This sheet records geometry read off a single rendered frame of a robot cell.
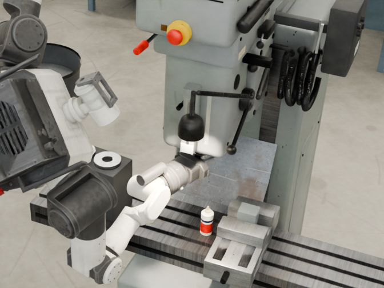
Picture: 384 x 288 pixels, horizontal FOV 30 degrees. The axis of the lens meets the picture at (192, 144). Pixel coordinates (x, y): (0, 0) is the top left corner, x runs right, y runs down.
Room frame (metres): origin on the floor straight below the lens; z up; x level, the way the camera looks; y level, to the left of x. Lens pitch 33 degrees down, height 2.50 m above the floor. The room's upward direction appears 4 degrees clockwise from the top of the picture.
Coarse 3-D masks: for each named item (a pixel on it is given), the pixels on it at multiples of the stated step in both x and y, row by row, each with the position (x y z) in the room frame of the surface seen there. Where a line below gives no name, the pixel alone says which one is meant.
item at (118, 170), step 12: (96, 156) 1.93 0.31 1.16; (108, 156) 1.93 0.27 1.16; (120, 156) 1.96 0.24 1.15; (96, 168) 1.88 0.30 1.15; (108, 168) 1.87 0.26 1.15; (120, 168) 1.89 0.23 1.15; (132, 168) 1.94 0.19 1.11; (108, 180) 1.84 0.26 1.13; (120, 180) 1.87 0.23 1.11; (120, 192) 1.87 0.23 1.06; (120, 204) 1.87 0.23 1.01; (108, 216) 1.85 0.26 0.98
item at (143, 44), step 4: (152, 36) 1.70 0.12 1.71; (156, 36) 1.72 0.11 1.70; (144, 40) 1.66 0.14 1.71; (148, 40) 1.68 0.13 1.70; (140, 44) 1.64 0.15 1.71; (144, 44) 1.65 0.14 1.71; (148, 44) 1.66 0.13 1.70; (136, 48) 1.62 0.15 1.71; (140, 48) 1.63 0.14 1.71; (144, 48) 1.64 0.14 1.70; (136, 52) 1.62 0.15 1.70; (140, 52) 1.62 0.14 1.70
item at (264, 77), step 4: (264, 72) 1.77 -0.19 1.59; (268, 72) 1.78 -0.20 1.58; (264, 76) 1.75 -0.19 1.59; (264, 80) 1.73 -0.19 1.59; (260, 84) 1.70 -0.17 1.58; (264, 84) 1.71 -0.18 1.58; (260, 88) 1.68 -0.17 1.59; (260, 92) 1.66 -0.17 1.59; (256, 96) 1.64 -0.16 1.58; (260, 96) 1.64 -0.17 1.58
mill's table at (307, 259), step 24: (168, 216) 1.89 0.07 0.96; (192, 216) 1.90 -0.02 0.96; (216, 216) 1.90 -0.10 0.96; (144, 240) 1.77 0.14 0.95; (168, 240) 1.77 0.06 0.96; (192, 240) 1.78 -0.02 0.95; (288, 240) 1.80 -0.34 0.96; (312, 240) 1.81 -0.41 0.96; (192, 264) 1.71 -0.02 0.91; (264, 264) 1.69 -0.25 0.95; (288, 264) 1.69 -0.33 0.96; (312, 264) 1.71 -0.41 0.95; (336, 264) 1.70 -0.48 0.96; (360, 264) 1.72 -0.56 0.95
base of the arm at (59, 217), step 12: (84, 168) 1.43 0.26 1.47; (72, 180) 1.39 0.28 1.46; (84, 180) 1.41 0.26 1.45; (96, 180) 1.40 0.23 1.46; (48, 192) 1.34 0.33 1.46; (60, 192) 1.35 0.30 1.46; (108, 192) 1.38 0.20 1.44; (48, 204) 1.33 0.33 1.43; (60, 204) 1.31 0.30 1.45; (48, 216) 1.34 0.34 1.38; (60, 216) 1.29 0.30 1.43; (72, 216) 1.29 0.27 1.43; (60, 228) 1.30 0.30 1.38; (72, 228) 1.28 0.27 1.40
